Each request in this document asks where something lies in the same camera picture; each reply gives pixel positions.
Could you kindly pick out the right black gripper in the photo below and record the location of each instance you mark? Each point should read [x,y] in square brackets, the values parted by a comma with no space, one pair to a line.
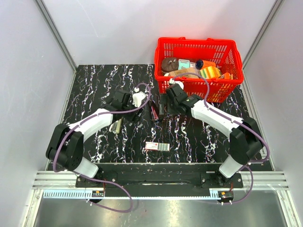
[169,100]

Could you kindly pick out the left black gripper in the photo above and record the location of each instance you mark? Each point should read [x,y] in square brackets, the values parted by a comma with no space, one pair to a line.
[135,117]

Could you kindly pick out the beige stapler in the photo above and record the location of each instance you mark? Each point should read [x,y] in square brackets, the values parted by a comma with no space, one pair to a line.
[116,127]

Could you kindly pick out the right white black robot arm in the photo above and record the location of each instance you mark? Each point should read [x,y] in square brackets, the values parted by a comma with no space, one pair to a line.
[244,136]

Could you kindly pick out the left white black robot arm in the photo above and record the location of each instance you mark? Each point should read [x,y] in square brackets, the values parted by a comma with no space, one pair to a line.
[66,145]

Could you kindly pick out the red white staples box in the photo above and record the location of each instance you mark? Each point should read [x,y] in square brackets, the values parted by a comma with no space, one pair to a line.
[157,146]

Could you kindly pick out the brown cardboard box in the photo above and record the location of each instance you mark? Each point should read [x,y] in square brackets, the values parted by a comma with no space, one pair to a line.
[190,73]

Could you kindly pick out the black marble pattern mat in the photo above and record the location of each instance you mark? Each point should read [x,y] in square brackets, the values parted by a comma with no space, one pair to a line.
[191,141]

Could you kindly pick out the teal white small box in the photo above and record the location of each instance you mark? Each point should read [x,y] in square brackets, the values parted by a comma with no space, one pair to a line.
[183,64]

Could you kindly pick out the brown round bun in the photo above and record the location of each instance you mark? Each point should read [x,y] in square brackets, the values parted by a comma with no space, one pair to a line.
[169,64]

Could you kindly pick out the orange bottle blue cap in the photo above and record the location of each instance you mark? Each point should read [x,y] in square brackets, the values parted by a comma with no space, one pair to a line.
[200,64]

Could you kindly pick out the yellow green striped box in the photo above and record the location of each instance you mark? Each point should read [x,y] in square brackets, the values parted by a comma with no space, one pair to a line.
[210,72]

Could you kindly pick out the orange packet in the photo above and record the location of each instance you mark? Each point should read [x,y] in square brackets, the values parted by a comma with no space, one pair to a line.
[227,76]

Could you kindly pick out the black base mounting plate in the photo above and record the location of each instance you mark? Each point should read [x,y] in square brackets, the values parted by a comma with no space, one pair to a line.
[165,180]

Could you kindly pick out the red plastic basket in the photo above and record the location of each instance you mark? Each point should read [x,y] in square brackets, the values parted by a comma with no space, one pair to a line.
[223,52]

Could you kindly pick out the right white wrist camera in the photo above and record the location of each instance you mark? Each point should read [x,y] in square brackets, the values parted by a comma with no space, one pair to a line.
[180,83]

